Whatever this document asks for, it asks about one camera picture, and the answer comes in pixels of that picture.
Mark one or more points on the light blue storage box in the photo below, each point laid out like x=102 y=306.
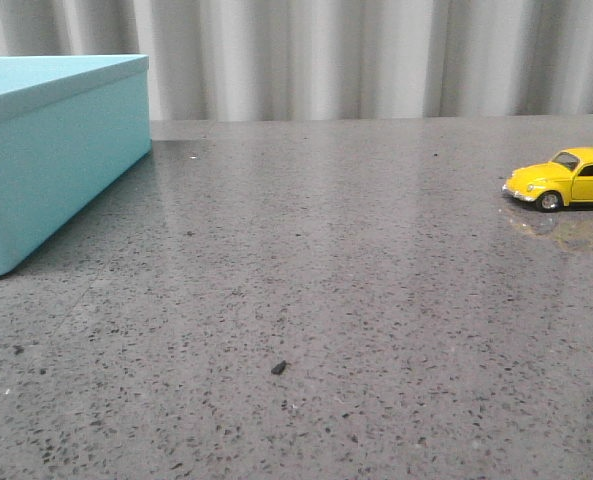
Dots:
x=69 y=127

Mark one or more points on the grey pleated curtain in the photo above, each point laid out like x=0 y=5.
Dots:
x=323 y=60

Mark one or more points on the small black debris piece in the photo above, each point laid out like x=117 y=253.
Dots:
x=279 y=368

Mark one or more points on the yellow toy beetle car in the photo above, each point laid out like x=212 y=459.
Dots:
x=565 y=179

